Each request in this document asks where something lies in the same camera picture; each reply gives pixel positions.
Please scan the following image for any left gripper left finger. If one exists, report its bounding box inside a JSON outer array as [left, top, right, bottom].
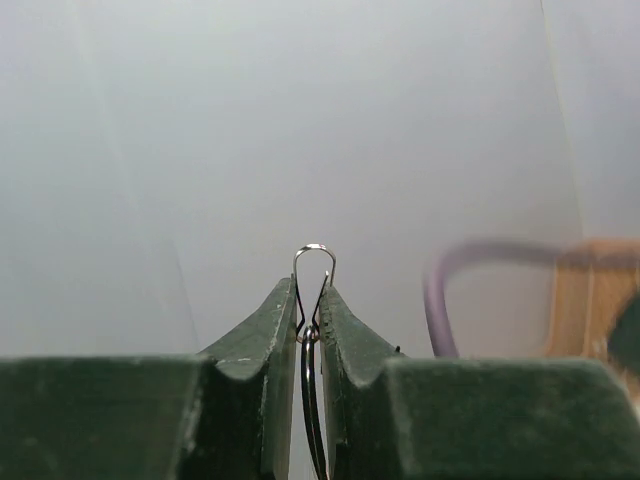
[[1, 278, 297, 479]]

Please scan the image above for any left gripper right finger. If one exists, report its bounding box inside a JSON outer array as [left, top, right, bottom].
[[319, 287, 639, 479]]

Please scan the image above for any metal keyring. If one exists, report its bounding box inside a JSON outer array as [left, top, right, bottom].
[[292, 243, 337, 480]]

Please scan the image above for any orange file organizer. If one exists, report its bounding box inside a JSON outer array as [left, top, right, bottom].
[[545, 238, 639, 361]]

